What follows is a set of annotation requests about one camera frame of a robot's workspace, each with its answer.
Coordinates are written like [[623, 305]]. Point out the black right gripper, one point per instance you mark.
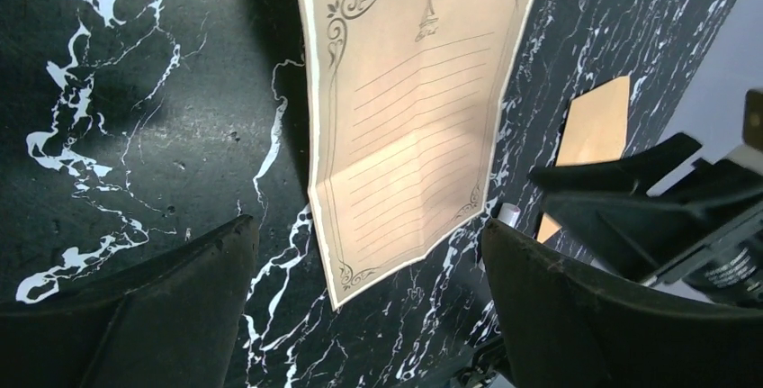
[[664, 215]]

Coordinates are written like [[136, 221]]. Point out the brown paper envelope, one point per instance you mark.
[[596, 126]]

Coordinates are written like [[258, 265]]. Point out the tan lined letter paper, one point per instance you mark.
[[405, 100]]

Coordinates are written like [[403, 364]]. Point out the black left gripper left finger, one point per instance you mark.
[[171, 321]]

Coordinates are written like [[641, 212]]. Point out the green white glue stick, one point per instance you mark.
[[509, 214]]

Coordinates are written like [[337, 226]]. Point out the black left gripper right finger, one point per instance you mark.
[[568, 324]]

